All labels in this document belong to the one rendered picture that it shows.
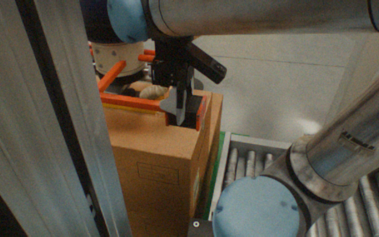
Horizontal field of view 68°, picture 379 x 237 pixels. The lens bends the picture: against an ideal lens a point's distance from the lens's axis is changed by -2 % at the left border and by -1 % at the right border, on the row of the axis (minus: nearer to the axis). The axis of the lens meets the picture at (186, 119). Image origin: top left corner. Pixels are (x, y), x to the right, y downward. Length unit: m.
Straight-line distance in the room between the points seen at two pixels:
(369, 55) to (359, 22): 1.81
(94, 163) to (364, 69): 1.98
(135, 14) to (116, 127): 0.72
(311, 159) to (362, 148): 0.08
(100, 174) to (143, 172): 0.87
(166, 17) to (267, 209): 0.29
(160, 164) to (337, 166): 0.65
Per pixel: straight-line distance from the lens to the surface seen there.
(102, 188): 0.18
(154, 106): 0.72
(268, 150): 1.54
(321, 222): 1.44
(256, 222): 0.42
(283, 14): 0.24
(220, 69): 0.62
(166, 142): 0.97
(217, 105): 1.82
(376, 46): 2.02
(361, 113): 0.39
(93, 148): 0.16
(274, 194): 0.44
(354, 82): 2.11
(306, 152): 0.47
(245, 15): 0.27
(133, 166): 1.03
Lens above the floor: 1.61
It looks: 39 degrees down
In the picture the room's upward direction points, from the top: straight up
